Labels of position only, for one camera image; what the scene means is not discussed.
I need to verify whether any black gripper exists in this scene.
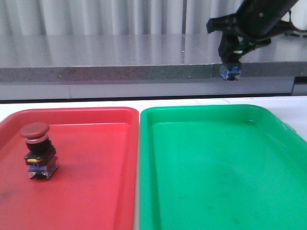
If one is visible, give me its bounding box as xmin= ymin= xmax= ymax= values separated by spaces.
xmin=206 ymin=0 xmax=297 ymax=64

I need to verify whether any green mushroom push button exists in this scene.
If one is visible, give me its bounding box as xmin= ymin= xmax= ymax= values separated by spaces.
xmin=219 ymin=51 xmax=242 ymax=81

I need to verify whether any red mushroom push button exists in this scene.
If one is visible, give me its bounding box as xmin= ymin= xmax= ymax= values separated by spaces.
xmin=20 ymin=122 xmax=59 ymax=180

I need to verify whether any white container on counter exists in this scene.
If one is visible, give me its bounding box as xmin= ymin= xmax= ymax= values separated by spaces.
xmin=284 ymin=0 xmax=307 ymax=37

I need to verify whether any green plastic tray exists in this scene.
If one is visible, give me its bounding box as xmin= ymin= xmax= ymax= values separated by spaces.
xmin=139 ymin=104 xmax=307 ymax=230

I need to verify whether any red plastic tray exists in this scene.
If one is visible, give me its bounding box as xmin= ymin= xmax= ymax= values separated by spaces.
xmin=0 ymin=107 xmax=139 ymax=230

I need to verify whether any grey stone counter ledge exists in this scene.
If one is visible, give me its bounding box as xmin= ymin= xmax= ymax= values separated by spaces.
xmin=0 ymin=33 xmax=307 ymax=101

